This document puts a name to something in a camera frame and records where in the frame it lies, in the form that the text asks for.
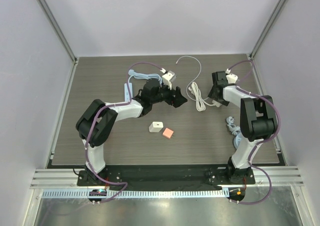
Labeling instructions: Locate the blue power strip cable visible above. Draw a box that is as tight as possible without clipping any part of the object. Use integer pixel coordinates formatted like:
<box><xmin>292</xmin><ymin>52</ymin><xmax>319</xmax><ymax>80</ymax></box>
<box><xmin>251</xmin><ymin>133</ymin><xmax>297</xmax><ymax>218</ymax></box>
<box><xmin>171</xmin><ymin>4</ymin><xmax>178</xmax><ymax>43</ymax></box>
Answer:
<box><xmin>127</xmin><ymin>68</ymin><xmax>163</xmax><ymax>86</ymax></box>

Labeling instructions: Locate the white usb power strip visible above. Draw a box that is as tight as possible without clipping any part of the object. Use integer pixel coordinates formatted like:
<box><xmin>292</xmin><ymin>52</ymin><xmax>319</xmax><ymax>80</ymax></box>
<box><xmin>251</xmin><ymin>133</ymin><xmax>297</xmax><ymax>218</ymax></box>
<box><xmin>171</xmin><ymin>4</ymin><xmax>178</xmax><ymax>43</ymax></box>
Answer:
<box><xmin>212</xmin><ymin>100</ymin><xmax>222</xmax><ymax>108</ymax></box>

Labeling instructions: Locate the blue power strip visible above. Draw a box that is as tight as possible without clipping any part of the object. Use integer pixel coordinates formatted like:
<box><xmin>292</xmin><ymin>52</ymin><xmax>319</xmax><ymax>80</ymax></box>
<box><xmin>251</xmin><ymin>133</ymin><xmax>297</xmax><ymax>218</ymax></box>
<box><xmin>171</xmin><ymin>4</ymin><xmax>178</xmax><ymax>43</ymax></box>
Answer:
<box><xmin>124</xmin><ymin>83</ymin><xmax>133</xmax><ymax>102</ymax></box>

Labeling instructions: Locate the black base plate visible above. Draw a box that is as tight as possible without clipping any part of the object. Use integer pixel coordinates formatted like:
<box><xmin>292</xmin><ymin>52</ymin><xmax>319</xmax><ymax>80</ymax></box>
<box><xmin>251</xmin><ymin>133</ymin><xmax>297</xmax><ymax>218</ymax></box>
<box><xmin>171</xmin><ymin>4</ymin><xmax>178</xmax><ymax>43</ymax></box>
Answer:
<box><xmin>77</xmin><ymin>164</ymin><xmax>256</xmax><ymax>190</ymax></box>

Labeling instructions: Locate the slotted cable duct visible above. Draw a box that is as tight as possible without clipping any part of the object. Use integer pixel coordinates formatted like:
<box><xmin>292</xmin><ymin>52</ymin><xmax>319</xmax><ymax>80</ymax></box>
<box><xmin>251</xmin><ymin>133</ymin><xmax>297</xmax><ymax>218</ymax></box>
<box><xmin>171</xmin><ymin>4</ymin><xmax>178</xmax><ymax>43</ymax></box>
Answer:
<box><xmin>41</xmin><ymin>188</ymin><xmax>229</xmax><ymax>199</ymax></box>

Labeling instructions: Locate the round blue socket base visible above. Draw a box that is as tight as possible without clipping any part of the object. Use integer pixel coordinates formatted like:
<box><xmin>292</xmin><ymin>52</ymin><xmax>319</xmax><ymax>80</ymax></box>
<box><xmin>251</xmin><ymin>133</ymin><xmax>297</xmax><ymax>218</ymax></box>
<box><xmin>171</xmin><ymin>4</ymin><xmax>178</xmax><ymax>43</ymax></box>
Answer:
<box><xmin>233</xmin><ymin>133</ymin><xmax>243</xmax><ymax>149</ymax></box>

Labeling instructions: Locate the coiled light blue cord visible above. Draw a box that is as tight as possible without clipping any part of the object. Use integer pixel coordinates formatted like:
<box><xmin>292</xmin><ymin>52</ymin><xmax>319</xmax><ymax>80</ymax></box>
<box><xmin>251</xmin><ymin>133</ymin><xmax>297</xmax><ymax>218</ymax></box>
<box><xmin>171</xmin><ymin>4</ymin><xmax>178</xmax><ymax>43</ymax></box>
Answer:
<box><xmin>225</xmin><ymin>115</ymin><xmax>241</xmax><ymax>136</ymax></box>

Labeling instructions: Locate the white power strip cord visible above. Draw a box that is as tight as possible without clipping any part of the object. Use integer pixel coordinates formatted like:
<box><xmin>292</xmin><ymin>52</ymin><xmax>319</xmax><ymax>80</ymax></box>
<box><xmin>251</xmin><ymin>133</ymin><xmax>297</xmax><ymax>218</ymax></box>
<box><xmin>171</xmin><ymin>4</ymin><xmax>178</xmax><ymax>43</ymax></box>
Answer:
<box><xmin>187</xmin><ymin>81</ymin><xmax>217</xmax><ymax>112</ymax></box>

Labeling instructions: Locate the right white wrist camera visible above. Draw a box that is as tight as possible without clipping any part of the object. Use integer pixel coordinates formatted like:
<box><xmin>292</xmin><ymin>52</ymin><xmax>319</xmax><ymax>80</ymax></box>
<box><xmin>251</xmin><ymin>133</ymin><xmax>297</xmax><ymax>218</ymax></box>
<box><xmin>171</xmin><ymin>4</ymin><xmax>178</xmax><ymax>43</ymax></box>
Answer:
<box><xmin>225</xmin><ymin>69</ymin><xmax>239</xmax><ymax>84</ymax></box>

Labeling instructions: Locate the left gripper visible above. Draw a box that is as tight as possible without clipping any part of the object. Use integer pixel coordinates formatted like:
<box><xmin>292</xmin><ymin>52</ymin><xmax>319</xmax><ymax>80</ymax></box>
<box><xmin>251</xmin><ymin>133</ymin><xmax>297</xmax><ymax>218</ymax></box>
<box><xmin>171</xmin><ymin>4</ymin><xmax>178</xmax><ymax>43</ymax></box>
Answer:
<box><xmin>150</xmin><ymin>82</ymin><xmax>187</xmax><ymax>108</ymax></box>

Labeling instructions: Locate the pink plug adapter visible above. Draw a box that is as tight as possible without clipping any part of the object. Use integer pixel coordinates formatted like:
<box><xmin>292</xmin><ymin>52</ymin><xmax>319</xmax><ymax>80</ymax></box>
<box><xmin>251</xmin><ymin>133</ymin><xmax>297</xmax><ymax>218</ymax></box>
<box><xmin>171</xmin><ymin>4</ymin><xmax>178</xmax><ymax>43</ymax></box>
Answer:
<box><xmin>162</xmin><ymin>128</ymin><xmax>174</xmax><ymax>139</ymax></box>

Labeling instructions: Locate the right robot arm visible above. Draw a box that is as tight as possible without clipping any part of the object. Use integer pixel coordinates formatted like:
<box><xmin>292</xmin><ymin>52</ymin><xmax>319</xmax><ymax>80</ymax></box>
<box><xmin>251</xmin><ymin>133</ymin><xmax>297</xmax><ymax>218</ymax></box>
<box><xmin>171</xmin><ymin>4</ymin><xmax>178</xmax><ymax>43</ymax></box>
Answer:
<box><xmin>208</xmin><ymin>71</ymin><xmax>280</xmax><ymax>184</ymax></box>

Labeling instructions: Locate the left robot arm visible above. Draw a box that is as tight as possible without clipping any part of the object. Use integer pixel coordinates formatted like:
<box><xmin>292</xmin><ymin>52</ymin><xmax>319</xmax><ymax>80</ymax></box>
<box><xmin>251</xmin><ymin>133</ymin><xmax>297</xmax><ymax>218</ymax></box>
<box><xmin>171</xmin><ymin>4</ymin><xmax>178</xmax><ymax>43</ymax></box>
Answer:
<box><xmin>75</xmin><ymin>79</ymin><xmax>188</xmax><ymax>186</ymax></box>

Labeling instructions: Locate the thin white usb cable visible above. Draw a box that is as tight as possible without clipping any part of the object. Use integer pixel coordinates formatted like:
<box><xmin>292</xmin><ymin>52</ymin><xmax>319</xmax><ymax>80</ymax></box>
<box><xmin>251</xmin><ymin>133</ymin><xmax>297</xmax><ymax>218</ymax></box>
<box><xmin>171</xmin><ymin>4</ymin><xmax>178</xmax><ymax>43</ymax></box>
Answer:
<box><xmin>175</xmin><ymin>55</ymin><xmax>203</xmax><ymax>86</ymax></box>

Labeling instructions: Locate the white cube charger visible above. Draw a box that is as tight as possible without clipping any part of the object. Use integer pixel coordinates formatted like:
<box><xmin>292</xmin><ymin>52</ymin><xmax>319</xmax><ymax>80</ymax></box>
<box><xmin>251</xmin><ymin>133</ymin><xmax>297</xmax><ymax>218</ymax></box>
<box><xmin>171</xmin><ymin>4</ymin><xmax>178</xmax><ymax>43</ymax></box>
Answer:
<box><xmin>148</xmin><ymin>121</ymin><xmax>164</xmax><ymax>133</ymax></box>

